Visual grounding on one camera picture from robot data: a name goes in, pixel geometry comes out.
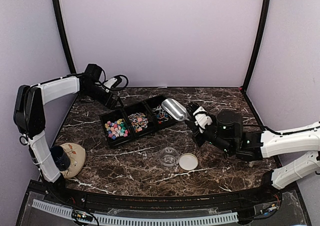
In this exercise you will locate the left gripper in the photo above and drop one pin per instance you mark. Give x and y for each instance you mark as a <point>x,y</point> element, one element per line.
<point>111,105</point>

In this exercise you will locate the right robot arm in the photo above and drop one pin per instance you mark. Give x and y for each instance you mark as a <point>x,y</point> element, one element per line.
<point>225,131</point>

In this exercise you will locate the black frame post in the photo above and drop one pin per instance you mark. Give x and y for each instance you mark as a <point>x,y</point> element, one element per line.
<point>63,36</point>
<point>257,45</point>

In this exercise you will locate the left black frame post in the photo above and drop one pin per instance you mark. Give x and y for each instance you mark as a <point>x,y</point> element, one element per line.
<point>63,36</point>

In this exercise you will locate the pile of small stick candies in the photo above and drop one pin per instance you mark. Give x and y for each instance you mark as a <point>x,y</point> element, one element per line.
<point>161,114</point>

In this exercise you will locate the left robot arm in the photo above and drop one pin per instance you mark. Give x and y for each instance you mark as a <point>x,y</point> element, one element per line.
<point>29,112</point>

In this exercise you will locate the black front rail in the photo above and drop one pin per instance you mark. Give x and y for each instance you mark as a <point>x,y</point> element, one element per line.
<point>233,200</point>

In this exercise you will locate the white jar lid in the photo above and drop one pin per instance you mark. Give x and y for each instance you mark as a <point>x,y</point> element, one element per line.
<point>188,161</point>

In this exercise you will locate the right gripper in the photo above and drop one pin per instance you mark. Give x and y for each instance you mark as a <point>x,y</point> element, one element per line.
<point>199,141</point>

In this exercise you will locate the pile of star candies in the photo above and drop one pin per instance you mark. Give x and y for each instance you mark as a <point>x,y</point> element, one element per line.
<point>116,129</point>

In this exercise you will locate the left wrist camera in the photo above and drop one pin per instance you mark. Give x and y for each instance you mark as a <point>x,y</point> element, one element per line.
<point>94,71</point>

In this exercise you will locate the pile of swirl lollipops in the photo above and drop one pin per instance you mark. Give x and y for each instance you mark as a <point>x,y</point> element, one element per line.
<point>139,121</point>

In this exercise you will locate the white mug yellow inside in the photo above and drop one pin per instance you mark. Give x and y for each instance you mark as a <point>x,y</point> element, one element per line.
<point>254,163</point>

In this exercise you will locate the black three-compartment candy tray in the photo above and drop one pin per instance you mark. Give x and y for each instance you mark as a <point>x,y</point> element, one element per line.
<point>145,107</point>

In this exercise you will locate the cream floral plate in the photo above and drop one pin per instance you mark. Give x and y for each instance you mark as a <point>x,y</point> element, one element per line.
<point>77,155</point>

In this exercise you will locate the right black frame post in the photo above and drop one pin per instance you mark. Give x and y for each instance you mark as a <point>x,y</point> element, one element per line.
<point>257,45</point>

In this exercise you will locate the dark blue mug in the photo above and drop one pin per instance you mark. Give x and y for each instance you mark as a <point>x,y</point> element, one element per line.
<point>60,158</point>

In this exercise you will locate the metal scoop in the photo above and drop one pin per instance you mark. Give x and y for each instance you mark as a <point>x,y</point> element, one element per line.
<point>176,110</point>

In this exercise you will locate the white slotted cable duct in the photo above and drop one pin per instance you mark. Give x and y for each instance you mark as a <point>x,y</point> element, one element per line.
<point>84,218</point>

